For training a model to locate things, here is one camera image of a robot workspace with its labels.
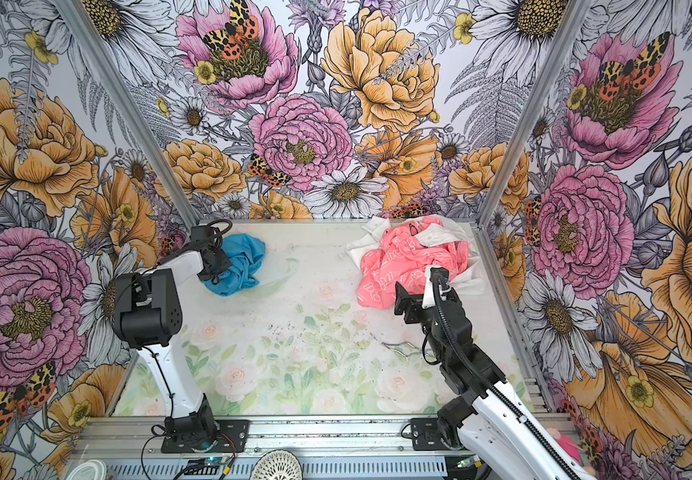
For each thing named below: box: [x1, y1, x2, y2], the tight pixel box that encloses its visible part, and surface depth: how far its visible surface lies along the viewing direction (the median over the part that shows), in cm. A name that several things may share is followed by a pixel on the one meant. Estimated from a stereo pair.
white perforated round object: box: [249, 449, 303, 480], surface depth 70 cm
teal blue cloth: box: [200, 233, 266, 297], surface depth 103 cm
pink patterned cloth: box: [357, 217, 469, 310], surface depth 98 cm
